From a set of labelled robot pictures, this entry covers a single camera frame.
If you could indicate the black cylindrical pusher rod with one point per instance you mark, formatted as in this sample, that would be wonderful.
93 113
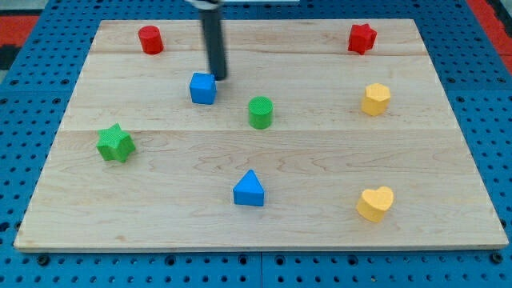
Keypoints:
211 20

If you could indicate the blue triangle block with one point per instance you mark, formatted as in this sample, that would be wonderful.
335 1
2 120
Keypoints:
249 191

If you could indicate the yellow heart block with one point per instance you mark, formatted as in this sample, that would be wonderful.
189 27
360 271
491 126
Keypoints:
374 204

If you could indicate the red cylinder block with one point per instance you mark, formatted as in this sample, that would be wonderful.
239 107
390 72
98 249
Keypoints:
151 40

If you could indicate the blue cube block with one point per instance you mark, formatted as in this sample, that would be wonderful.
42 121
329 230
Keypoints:
202 88

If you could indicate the green cylinder block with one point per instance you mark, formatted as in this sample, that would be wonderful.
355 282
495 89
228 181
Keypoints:
261 110

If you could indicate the red star block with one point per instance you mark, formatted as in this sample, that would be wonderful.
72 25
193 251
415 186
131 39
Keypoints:
361 38

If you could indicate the green star block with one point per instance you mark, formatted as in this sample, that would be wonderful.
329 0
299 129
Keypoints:
114 144

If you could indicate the wooden board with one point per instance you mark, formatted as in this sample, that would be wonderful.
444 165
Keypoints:
174 193

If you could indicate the yellow hexagon block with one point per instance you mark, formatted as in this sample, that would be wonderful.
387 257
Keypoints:
376 99

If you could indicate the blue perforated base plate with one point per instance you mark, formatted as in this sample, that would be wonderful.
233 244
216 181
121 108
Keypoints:
43 48

